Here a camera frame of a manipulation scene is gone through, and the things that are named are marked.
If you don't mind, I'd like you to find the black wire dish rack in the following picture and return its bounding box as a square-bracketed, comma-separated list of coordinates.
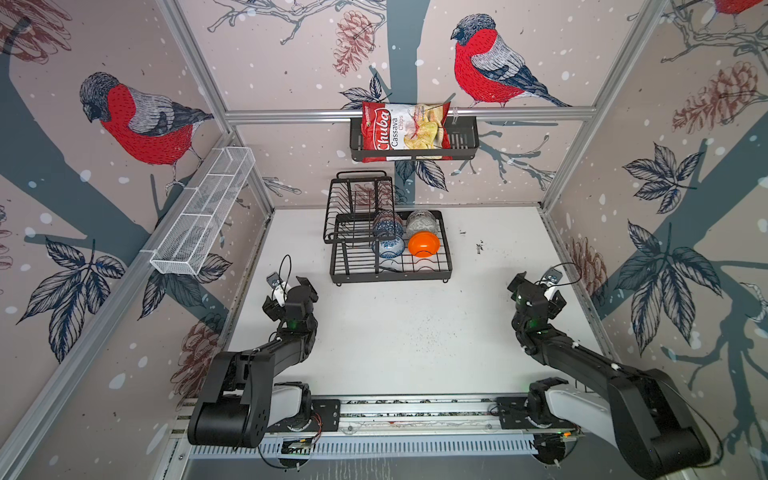
[323, 170, 453, 286]

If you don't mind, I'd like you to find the blue floral ceramic bowl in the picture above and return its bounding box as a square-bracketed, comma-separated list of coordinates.
[374, 237, 405, 260]

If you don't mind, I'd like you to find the orange plastic bowl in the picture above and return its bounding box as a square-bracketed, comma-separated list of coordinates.
[408, 230, 441, 258]

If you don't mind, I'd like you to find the blue triangle patterned bowl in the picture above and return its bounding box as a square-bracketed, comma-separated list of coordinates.
[373, 211, 404, 239]

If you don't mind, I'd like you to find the green patterned ceramic bowl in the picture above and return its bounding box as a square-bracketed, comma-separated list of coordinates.
[404, 210, 440, 238]

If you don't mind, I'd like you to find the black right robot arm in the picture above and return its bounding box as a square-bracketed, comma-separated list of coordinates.
[508, 273, 711, 479]

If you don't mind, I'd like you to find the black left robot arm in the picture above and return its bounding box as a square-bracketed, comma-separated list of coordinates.
[187, 276, 318, 448]

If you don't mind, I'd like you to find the red cassava chips bag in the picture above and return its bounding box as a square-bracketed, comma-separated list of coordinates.
[361, 102, 451, 163]

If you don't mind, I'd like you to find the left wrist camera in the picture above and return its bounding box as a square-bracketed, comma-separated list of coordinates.
[267, 272, 288, 306]

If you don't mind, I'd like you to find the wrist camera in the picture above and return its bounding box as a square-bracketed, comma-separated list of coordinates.
[537, 267, 563, 300]
[267, 272, 288, 306]

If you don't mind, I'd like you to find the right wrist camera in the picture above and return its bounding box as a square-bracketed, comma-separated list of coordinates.
[537, 267, 563, 300]

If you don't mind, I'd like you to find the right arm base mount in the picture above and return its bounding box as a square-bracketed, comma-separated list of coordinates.
[488, 396, 579, 431]

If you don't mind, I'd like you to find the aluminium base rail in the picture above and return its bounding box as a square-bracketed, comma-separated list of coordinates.
[170, 392, 667, 436]

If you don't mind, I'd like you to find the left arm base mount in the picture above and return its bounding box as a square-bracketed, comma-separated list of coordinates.
[267, 399, 341, 434]

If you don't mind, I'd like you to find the white wire mesh shelf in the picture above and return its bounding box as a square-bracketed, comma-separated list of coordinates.
[150, 146, 255, 276]

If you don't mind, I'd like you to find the black wall shelf basket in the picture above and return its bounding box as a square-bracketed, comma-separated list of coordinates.
[349, 116, 479, 163]

